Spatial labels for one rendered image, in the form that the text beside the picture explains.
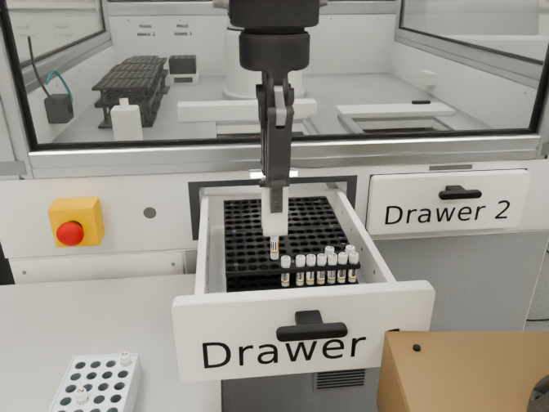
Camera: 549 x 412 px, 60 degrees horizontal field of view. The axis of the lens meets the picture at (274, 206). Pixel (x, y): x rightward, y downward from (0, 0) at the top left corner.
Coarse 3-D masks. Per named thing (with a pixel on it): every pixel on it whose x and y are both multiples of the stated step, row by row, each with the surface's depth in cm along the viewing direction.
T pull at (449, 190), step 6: (450, 186) 83; (456, 186) 83; (444, 192) 80; (450, 192) 80; (456, 192) 80; (462, 192) 80; (468, 192) 80; (474, 192) 81; (480, 192) 81; (444, 198) 80; (450, 198) 80; (456, 198) 81; (462, 198) 81; (468, 198) 81; (474, 198) 81
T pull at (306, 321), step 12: (300, 312) 51; (312, 312) 51; (300, 324) 50; (312, 324) 49; (324, 324) 49; (336, 324) 49; (276, 336) 49; (288, 336) 48; (300, 336) 49; (312, 336) 49; (324, 336) 49; (336, 336) 49
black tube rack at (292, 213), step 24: (240, 216) 75; (288, 216) 75; (312, 216) 75; (240, 240) 68; (264, 240) 68; (288, 240) 68; (312, 240) 68; (336, 240) 68; (240, 288) 63; (264, 288) 62; (288, 288) 62
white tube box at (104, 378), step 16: (80, 368) 61; (96, 368) 60; (112, 368) 60; (128, 368) 60; (64, 384) 57; (80, 384) 57; (96, 384) 57; (112, 384) 57; (128, 384) 57; (64, 400) 56; (96, 400) 56; (112, 400) 56; (128, 400) 56
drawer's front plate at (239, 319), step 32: (320, 288) 52; (352, 288) 52; (384, 288) 52; (416, 288) 52; (192, 320) 51; (224, 320) 51; (256, 320) 52; (288, 320) 52; (352, 320) 53; (384, 320) 54; (416, 320) 54; (192, 352) 53; (224, 352) 53; (256, 352) 54; (320, 352) 55
